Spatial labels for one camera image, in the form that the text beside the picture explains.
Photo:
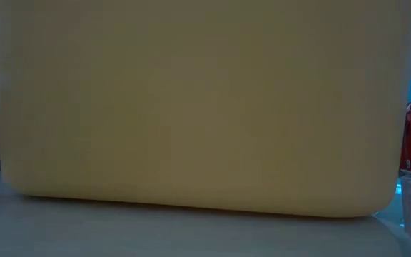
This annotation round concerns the yellow plastic bin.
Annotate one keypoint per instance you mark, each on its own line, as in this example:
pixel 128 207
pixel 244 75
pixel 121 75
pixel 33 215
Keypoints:
pixel 191 107

